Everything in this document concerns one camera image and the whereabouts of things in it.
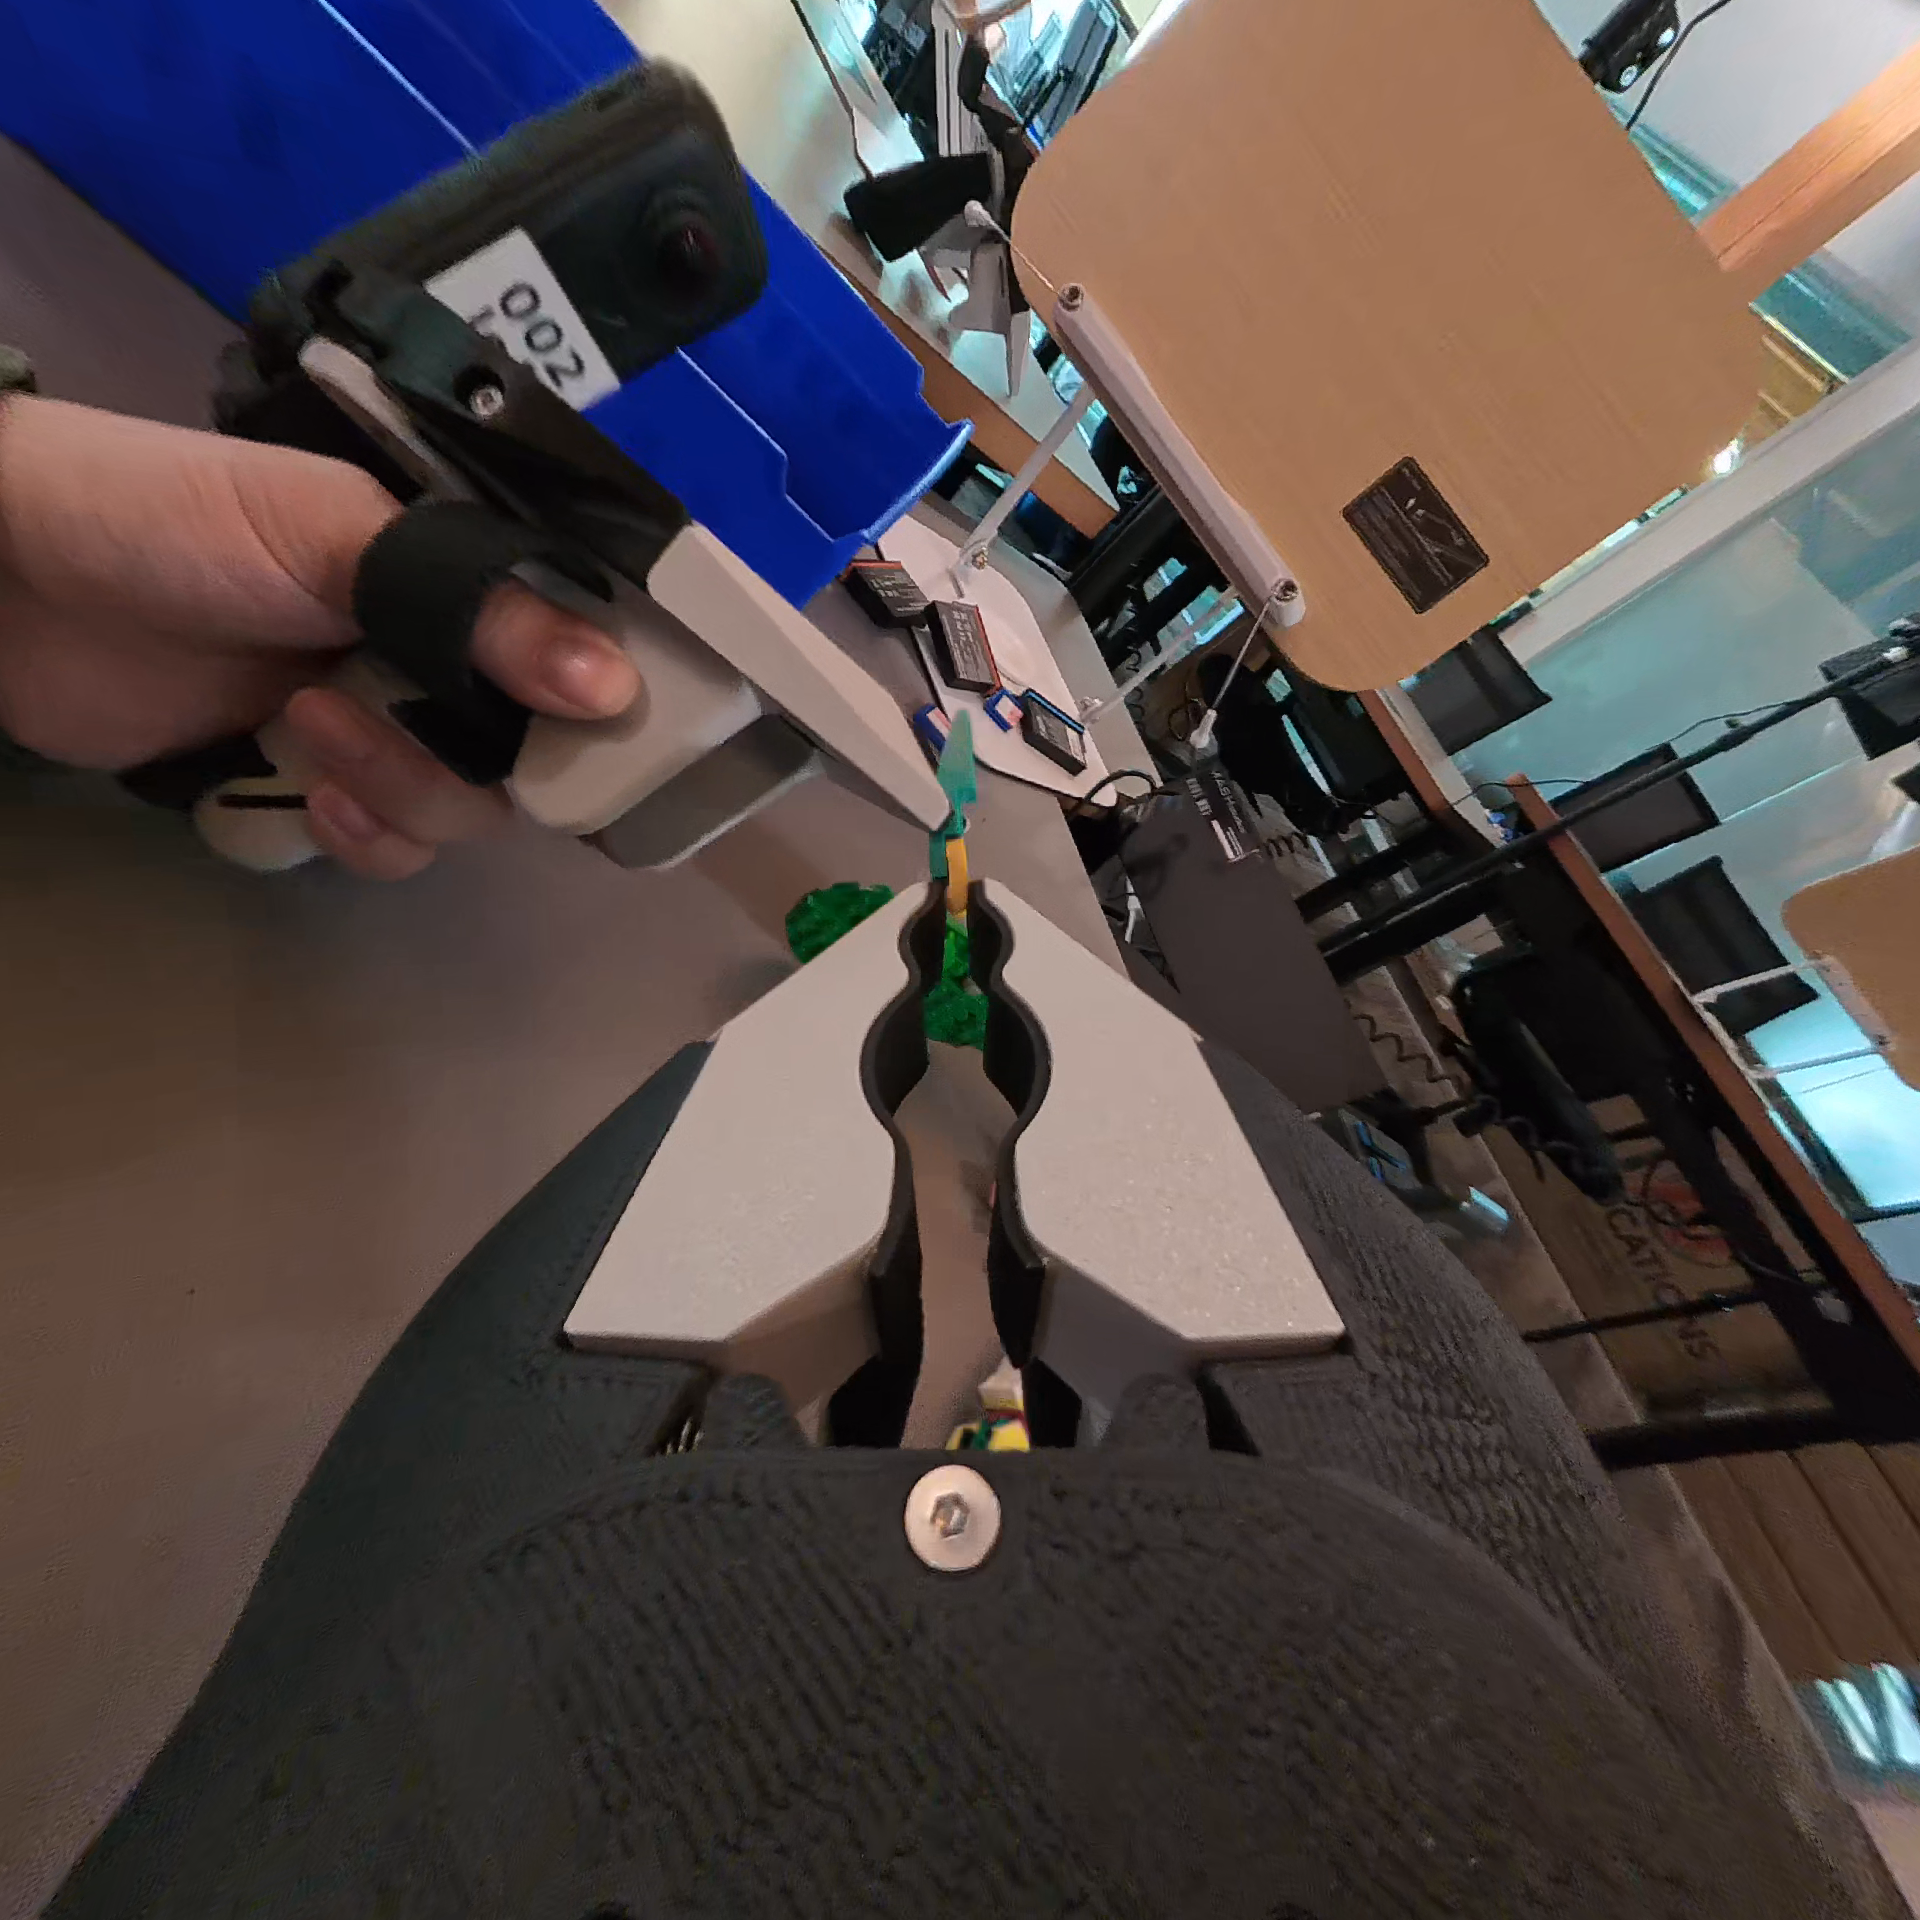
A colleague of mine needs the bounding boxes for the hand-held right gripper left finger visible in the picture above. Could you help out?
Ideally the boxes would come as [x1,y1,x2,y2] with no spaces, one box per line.
[562,883,938,1449]

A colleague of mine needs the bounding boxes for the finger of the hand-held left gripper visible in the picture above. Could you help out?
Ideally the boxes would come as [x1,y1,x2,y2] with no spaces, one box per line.
[502,526,976,876]

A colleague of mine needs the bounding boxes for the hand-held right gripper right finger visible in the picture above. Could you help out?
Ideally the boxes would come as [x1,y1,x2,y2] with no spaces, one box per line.
[960,883,1346,1449]

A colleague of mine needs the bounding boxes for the small yellow green lego piece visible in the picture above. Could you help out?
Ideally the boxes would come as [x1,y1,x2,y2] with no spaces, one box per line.
[919,710,990,940]

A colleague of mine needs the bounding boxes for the green lego leaf build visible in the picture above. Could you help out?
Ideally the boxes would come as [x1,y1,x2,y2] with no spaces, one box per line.
[783,883,994,1052]

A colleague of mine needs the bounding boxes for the person's left hand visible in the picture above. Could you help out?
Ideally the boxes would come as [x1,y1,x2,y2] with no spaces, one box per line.
[0,398,648,883]

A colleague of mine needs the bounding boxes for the black oblong device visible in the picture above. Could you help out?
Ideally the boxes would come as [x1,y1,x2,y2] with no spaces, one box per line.
[843,151,994,268]

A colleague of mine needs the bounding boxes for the blue plastic bin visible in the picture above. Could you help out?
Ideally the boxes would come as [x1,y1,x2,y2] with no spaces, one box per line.
[0,0,976,613]

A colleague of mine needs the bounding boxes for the wood-edged office desk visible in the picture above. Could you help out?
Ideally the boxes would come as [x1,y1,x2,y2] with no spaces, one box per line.
[1500,772,1920,1374]

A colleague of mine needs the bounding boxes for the wooden tilting board stand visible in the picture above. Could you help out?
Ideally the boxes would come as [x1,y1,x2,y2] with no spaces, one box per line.
[960,0,1776,751]

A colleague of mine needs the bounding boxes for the small wooden board stand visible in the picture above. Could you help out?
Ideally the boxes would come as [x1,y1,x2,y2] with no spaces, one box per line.
[1782,856,1920,1092]

